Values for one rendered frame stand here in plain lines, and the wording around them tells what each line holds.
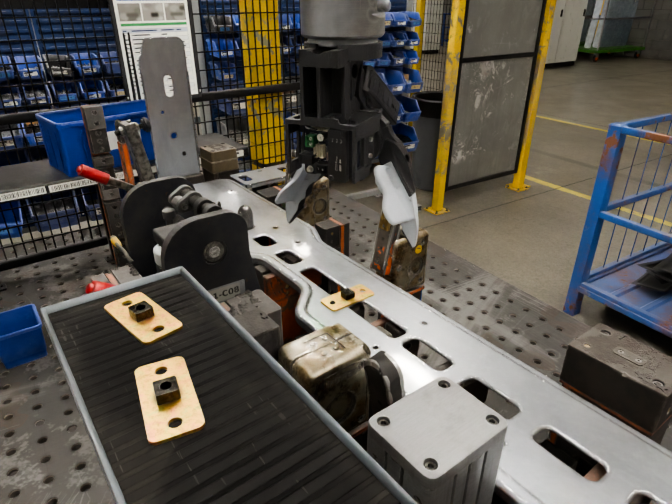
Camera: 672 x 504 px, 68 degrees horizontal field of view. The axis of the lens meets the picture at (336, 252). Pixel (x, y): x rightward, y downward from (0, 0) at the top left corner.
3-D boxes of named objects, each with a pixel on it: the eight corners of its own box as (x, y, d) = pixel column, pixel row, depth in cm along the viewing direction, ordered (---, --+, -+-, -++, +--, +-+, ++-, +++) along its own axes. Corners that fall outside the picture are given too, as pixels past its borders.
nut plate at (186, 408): (207, 428, 34) (205, 415, 34) (149, 447, 33) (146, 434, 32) (183, 357, 41) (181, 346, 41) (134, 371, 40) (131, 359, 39)
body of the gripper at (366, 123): (285, 180, 48) (277, 44, 42) (325, 156, 55) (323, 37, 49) (358, 191, 45) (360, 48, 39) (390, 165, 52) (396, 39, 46)
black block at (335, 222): (360, 332, 121) (363, 221, 108) (324, 349, 116) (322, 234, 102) (340, 317, 127) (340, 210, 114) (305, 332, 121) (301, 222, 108)
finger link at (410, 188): (385, 210, 51) (340, 137, 50) (391, 204, 53) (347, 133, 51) (422, 190, 49) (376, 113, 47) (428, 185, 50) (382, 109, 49)
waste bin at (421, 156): (478, 186, 418) (490, 97, 385) (433, 198, 394) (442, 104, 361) (436, 171, 456) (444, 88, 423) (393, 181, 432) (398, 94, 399)
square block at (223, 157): (248, 264, 152) (237, 147, 135) (224, 272, 147) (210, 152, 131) (236, 254, 157) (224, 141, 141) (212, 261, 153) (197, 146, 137)
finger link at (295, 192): (248, 219, 54) (287, 159, 49) (277, 201, 59) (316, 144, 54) (269, 239, 54) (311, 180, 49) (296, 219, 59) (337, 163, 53)
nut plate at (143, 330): (185, 327, 45) (183, 316, 44) (145, 346, 42) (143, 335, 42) (140, 293, 50) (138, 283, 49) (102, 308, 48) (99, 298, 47)
